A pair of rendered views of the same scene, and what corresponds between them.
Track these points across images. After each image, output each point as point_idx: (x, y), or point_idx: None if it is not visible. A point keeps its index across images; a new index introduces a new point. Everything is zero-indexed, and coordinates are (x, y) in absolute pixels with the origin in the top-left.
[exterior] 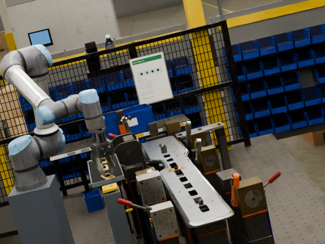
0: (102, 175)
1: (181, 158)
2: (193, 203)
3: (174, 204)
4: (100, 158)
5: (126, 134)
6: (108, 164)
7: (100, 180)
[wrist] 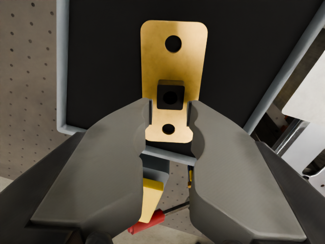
0: (151, 33)
1: None
2: (303, 166)
3: (291, 122)
4: (121, 231)
5: None
6: (195, 157)
7: (117, 100)
